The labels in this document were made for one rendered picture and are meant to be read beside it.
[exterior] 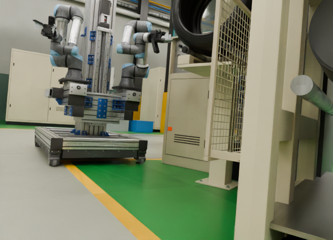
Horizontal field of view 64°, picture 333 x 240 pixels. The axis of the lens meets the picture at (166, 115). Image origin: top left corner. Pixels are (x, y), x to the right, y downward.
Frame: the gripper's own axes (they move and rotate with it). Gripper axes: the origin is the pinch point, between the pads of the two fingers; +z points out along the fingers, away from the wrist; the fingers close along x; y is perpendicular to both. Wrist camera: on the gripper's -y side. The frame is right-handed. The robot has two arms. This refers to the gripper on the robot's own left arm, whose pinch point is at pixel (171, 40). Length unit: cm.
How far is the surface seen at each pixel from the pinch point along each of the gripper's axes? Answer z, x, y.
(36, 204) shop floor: 5, -85, -101
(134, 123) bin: -377, 386, -126
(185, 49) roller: 20.5, -10.6, -7.9
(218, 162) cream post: 41, 26, -79
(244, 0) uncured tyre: 55, -12, 20
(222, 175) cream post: 46, 26, -88
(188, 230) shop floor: 70, -57, -92
